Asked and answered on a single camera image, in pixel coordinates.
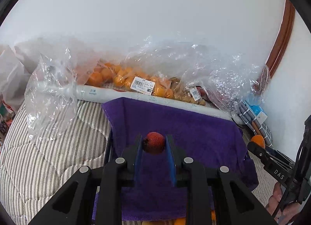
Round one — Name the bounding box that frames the blue white packet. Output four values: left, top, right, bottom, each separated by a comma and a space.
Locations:
246, 93, 268, 125

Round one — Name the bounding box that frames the red round fruit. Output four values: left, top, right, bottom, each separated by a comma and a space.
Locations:
142, 132, 166, 154

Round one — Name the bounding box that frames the white barcode price label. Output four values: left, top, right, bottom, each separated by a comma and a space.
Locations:
130, 77, 156, 96

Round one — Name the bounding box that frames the brown wooden door frame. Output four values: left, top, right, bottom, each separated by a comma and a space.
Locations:
266, 0, 296, 78

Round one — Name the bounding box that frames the clear bag of brown fruits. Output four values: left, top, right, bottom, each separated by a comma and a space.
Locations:
172, 42, 270, 116

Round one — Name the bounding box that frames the purple towel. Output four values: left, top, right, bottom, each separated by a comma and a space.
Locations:
102, 98, 258, 221

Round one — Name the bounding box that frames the clear bag of oranges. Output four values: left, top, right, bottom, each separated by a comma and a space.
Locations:
77, 39, 188, 101

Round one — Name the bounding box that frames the striped quilted bed cover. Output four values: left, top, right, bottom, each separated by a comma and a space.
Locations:
1, 101, 275, 224

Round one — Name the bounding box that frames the orange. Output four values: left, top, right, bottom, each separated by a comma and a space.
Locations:
251, 135, 266, 149
173, 218, 186, 225

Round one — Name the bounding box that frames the person's right hand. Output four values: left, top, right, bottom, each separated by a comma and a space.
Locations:
265, 182, 307, 225

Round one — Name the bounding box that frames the white cardboard box edge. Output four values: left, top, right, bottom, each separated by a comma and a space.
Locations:
76, 85, 244, 125

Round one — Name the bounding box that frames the crumpled empty clear plastic bag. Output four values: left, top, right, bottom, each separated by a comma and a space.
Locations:
24, 48, 78, 141

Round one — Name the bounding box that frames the grey checked folded cloth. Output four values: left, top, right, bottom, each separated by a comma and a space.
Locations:
238, 102, 273, 148

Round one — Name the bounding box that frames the white plastic bag left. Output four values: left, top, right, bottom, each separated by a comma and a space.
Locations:
1, 45, 31, 112

